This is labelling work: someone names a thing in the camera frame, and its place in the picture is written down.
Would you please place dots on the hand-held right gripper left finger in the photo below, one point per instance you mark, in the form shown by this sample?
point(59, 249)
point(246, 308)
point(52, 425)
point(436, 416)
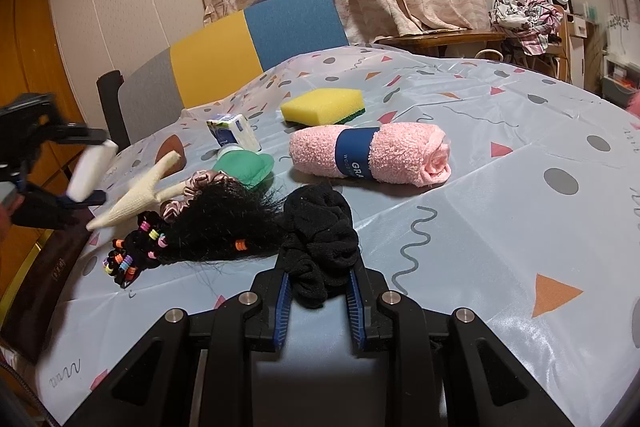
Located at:
point(282, 309)

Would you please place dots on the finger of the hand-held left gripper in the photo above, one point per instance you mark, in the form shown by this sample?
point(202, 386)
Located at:
point(50, 209)
point(80, 134)

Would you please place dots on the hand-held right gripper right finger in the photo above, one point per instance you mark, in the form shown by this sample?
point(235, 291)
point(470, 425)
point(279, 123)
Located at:
point(354, 312)

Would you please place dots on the white foam block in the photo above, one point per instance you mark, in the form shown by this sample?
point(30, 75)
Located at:
point(92, 169)

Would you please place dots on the cream knitted glove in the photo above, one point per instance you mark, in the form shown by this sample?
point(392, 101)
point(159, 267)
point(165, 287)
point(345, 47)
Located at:
point(135, 197)

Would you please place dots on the black fuzzy scrunchie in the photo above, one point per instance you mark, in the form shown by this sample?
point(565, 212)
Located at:
point(320, 232)

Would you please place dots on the black hair piece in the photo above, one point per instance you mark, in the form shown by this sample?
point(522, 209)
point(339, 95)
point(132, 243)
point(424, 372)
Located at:
point(220, 222)

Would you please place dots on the pink towel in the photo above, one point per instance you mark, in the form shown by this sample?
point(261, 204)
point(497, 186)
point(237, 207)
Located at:
point(400, 154)

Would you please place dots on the wooden wardrobe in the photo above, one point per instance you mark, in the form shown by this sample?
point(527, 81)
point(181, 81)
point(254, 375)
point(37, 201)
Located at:
point(35, 57)

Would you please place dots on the dark brown seat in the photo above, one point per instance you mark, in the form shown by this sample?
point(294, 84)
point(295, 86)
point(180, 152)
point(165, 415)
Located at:
point(45, 287)

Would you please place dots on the brown egg makeup sponge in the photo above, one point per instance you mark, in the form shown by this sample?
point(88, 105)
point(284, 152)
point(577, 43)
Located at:
point(172, 144)

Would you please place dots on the pink satin scrunchie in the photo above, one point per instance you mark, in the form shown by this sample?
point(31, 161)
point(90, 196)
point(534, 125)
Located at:
point(197, 182)

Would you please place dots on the small tissue pack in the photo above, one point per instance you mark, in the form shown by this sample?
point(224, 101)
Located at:
point(232, 132)

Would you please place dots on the grey yellow blue chair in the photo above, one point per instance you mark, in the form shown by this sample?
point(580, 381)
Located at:
point(215, 52)

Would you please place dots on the patterned tablecloth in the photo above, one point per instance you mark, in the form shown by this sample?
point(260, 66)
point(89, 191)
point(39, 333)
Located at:
point(500, 217)

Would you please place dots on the yellow sponge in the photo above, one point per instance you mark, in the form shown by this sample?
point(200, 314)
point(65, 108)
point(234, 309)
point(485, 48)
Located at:
point(320, 104)

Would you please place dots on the wooden side table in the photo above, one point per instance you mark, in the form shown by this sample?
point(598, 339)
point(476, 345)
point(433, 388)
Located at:
point(440, 39)

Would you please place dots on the pile of clothes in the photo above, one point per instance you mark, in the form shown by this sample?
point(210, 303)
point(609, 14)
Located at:
point(525, 19)

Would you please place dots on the pink fluffy cushion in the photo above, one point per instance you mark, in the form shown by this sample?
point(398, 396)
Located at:
point(635, 104)

